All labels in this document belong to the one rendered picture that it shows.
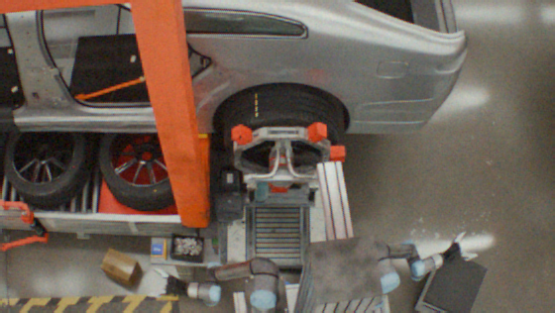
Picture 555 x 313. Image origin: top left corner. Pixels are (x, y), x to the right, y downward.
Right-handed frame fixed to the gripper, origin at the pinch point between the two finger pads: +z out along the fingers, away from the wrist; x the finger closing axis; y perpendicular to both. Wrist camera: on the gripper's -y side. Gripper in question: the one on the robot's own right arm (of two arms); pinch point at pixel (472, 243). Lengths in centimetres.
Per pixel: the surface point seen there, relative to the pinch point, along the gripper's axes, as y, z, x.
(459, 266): 88, 25, -18
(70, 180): 54, -195, -156
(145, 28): -137, -129, -71
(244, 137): -1, -86, -106
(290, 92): -10, -54, -119
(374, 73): -32, -15, -98
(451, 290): 90, 13, -6
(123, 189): 56, -161, -137
